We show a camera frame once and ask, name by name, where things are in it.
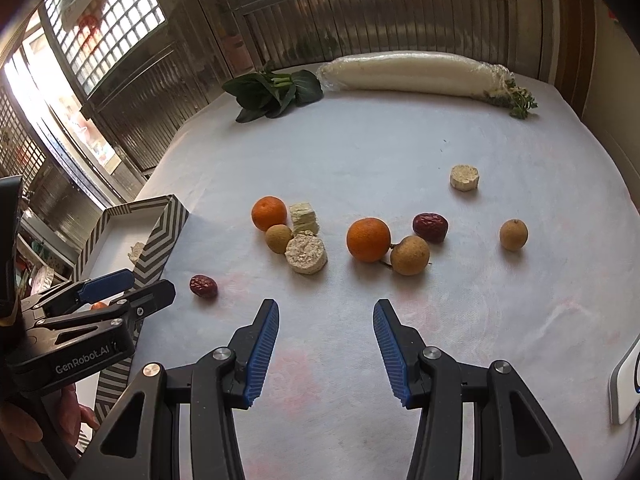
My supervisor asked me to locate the red jujube date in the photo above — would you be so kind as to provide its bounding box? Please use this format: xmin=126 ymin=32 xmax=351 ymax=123
xmin=189 ymin=274 xmax=218 ymax=299
xmin=412 ymin=212 xmax=449 ymax=244

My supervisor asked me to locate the brown longan fruit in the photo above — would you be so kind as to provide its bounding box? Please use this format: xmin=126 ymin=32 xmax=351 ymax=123
xmin=499 ymin=219 xmax=528 ymax=252
xmin=265 ymin=224 xmax=293 ymax=255
xmin=390 ymin=235 xmax=431 ymax=276

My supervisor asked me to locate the left hand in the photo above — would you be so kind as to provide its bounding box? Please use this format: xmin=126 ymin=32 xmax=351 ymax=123
xmin=1 ymin=385 xmax=100 ymax=474

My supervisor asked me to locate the striped black white tray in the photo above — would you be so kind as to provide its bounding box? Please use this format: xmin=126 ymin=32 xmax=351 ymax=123
xmin=74 ymin=194 xmax=191 ymax=426

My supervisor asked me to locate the green leafy vegetable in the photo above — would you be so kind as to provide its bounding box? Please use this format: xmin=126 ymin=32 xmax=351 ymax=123
xmin=222 ymin=68 xmax=323 ymax=124

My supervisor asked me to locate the small round rice cake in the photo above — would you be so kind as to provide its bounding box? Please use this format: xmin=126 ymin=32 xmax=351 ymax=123
xmin=449 ymin=165 xmax=480 ymax=192

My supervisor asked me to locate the white wrapped daikon radish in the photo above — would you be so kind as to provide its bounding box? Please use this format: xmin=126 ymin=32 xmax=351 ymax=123
xmin=318 ymin=51 xmax=537 ymax=119

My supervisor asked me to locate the white device with cable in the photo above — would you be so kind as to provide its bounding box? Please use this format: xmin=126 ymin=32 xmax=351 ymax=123
xmin=608 ymin=336 xmax=640 ymax=426

